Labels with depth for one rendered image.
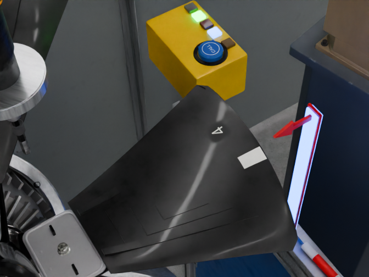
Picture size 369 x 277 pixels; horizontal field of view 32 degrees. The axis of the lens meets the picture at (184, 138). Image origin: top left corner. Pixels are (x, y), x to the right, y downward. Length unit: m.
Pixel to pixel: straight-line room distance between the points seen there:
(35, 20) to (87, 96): 1.03
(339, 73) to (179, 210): 0.50
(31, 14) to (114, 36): 0.94
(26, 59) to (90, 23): 1.02
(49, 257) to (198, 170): 0.19
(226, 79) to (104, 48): 0.59
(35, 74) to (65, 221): 0.28
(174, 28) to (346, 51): 0.29
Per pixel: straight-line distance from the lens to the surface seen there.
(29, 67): 0.49
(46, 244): 0.73
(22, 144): 0.55
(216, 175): 0.75
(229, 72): 1.04
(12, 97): 0.48
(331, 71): 1.13
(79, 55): 1.56
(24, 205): 0.80
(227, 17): 1.77
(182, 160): 0.75
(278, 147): 2.26
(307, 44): 1.17
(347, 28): 1.10
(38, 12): 0.64
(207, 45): 1.03
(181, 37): 1.06
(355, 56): 1.12
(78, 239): 0.72
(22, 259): 0.67
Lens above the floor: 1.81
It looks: 53 degrees down
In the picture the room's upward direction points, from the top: 2 degrees counter-clockwise
